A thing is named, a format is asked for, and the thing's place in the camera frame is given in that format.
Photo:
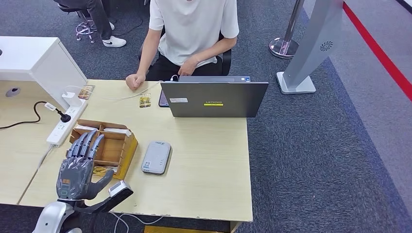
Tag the white cabinet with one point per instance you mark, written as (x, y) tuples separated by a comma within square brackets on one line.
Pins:
[(48, 61)]

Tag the black office chair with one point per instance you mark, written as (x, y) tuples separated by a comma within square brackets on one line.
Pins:
[(227, 61)]

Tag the white charger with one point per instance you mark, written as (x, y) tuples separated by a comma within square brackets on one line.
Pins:
[(72, 99)]

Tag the chrome stanchion post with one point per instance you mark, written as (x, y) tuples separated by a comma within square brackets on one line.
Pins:
[(284, 46)]

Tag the wooden card organizer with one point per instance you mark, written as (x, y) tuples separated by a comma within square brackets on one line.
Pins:
[(112, 149)]

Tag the yellow box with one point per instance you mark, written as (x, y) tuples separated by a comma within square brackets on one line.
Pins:
[(173, 230)]

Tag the person's right forearm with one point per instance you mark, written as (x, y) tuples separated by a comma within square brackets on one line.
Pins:
[(148, 53)]

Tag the yellow ID card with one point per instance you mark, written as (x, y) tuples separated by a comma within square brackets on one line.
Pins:
[(145, 100)]

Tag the person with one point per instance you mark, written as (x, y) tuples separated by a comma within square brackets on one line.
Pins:
[(193, 29), (96, 16)]

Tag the grey card reader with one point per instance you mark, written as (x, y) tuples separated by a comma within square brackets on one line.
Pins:
[(156, 157)]

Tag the picture card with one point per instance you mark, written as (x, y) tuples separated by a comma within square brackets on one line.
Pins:
[(86, 92)]

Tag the white power strip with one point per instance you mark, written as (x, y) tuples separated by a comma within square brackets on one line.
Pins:
[(64, 127)]

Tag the black smartphone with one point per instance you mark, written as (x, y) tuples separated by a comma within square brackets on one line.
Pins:
[(163, 99)]

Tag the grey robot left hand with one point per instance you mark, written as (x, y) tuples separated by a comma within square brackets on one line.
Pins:
[(75, 177)]

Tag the person's right hand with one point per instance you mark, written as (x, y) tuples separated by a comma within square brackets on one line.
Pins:
[(135, 82)]

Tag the white cards stack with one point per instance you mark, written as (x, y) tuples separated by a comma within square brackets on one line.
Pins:
[(117, 131)]

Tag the person's left forearm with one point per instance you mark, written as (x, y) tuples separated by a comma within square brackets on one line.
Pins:
[(215, 49)]

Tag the yellow box base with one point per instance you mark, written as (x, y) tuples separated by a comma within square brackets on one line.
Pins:
[(128, 157)]

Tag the person's left hand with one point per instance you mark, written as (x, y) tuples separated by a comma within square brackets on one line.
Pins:
[(188, 67)]

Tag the grey kiosk stand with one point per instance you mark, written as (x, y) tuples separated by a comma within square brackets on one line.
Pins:
[(312, 41)]

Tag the grey Lenovo laptop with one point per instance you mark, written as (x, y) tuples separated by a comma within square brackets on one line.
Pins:
[(219, 99)]

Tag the chrome stool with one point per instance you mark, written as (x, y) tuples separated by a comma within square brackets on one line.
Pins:
[(84, 28)]

